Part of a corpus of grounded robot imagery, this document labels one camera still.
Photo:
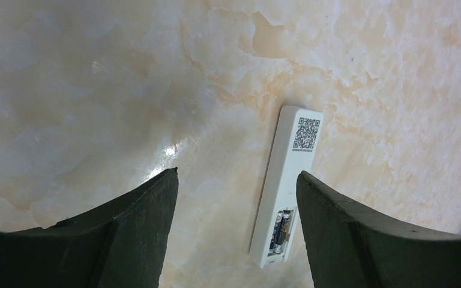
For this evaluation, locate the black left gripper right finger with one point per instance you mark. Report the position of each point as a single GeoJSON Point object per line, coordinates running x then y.
{"type": "Point", "coordinates": [351, 245]}

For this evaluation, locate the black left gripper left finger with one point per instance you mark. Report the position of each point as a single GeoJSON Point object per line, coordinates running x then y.
{"type": "Point", "coordinates": [121, 243]}

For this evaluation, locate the white remote control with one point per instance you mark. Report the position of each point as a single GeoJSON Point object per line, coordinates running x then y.
{"type": "Point", "coordinates": [294, 145]}

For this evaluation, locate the AAA battery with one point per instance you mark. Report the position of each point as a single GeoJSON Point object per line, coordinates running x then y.
{"type": "Point", "coordinates": [281, 233]}
{"type": "Point", "coordinates": [277, 223]}

